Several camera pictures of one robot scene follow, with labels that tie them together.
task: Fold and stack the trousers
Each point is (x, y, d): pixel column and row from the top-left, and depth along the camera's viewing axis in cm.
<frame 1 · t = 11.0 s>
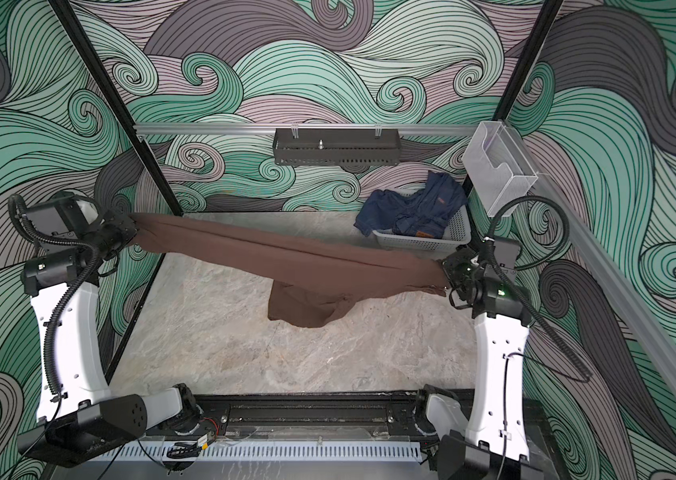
left hand: (132, 214, 67), fingers closed
right hand: (445, 260, 70), fingers closed
brown trousers: (314, 272, 79), point 22 cm above the table
navy blue trousers: (424, 212, 113), point 8 cm above the table
white plastic laundry basket: (457, 234, 109), point 6 cm above the table

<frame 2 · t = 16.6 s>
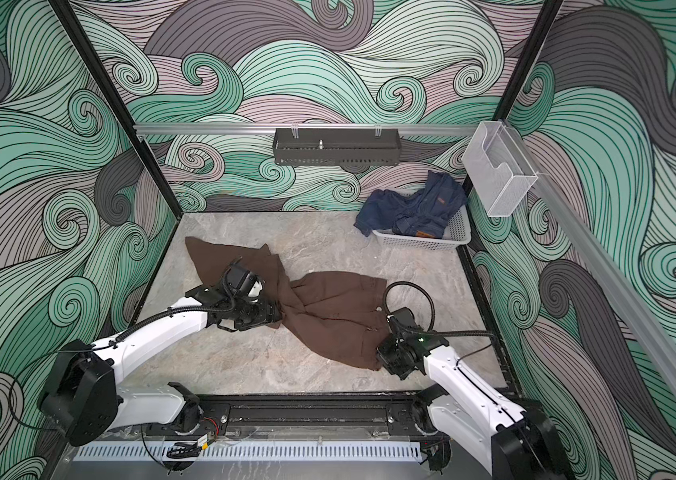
left hand: (275, 316, 83), fingers open
right hand: (375, 357, 83), fingers closed
brown trousers: (339, 317, 92), point 2 cm above the table
the other named things where they were.

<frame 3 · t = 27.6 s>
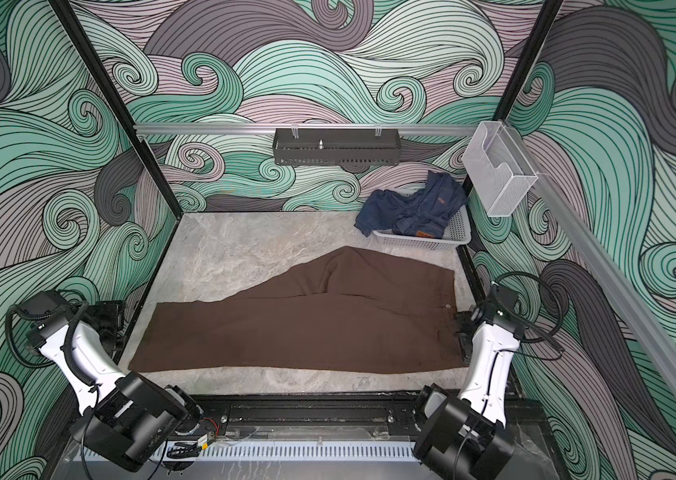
left hand: (124, 312, 74), fingers open
right hand: (463, 331, 78), fingers open
brown trousers: (352, 310, 94), on the table
the other named things where they were.

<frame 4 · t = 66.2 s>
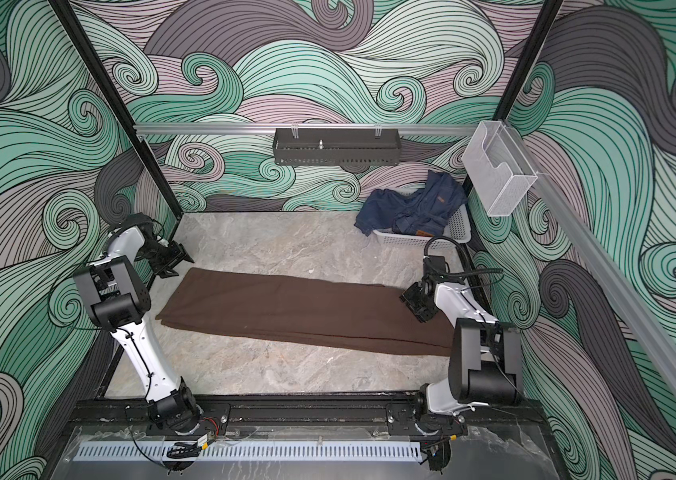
left hand: (184, 261, 97), fingers open
right hand: (406, 303, 91), fingers open
brown trousers: (308, 311, 95), on the table
the other named things where they were.

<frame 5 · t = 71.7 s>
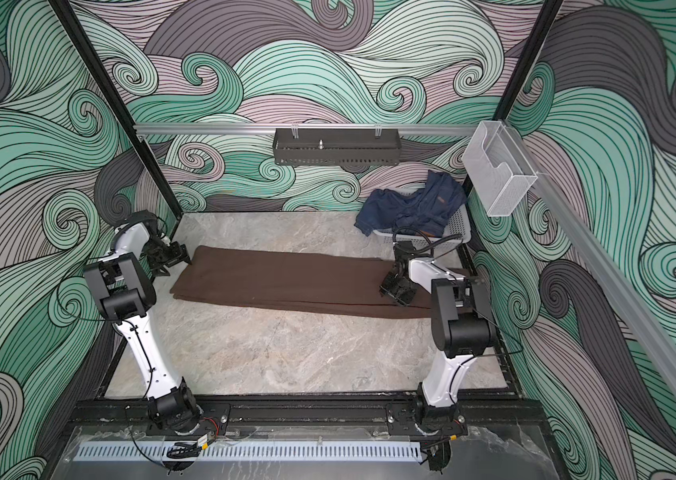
left hand: (178, 262, 99), fingers open
right hand: (387, 295, 96), fingers open
brown trousers: (257, 281, 105), on the table
the other named things where they were.

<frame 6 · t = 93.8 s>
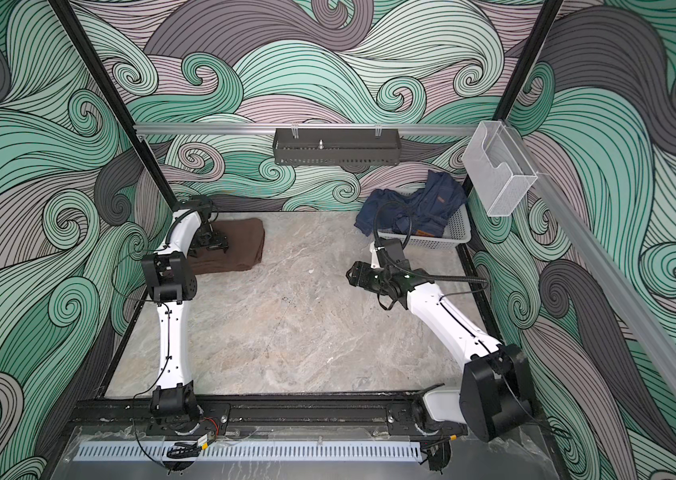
left hand: (210, 247, 106), fingers open
right hand: (355, 276, 84), fingers open
brown trousers: (245, 237, 109), point 5 cm above the table
the other named things where they were.

